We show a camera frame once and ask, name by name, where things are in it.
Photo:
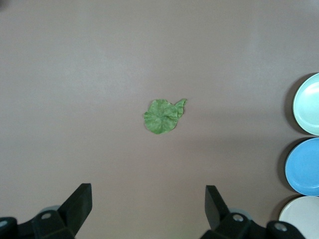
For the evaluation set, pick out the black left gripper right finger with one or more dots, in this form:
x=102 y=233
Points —
x=220 y=222

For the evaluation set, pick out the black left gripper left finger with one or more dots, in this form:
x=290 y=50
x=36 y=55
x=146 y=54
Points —
x=72 y=216

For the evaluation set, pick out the green lettuce leaf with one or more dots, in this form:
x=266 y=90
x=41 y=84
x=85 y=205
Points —
x=162 y=119

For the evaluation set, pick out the beige round plate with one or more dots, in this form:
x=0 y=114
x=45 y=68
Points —
x=304 y=216

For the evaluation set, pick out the blue round plate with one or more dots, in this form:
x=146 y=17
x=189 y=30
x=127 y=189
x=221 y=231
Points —
x=304 y=166

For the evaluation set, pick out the brown table cover mat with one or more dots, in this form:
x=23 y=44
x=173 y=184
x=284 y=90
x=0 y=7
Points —
x=99 y=74

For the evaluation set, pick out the pale green round plate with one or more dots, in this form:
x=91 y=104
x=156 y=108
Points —
x=307 y=104

